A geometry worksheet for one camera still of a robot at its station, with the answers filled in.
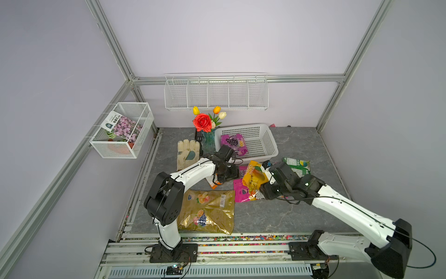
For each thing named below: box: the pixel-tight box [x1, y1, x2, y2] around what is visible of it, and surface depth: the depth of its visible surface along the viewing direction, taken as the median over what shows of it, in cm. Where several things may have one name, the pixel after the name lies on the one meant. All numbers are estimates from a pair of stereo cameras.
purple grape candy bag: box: [220, 133, 249, 157], surface depth 107 cm
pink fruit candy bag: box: [233, 165, 251, 203], surface depth 91 cm
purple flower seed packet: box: [99, 110, 143, 145], surface depth 75 cm
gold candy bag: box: [177, 189, 236, 235], surface depth 83 cm
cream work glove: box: [176, 138, 200, 171], surface depth 111 cm
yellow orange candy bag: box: [242, 160, 269, 201], surface depth 90 cm
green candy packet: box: [282, 157, 311, 178], surface depth 101 cm
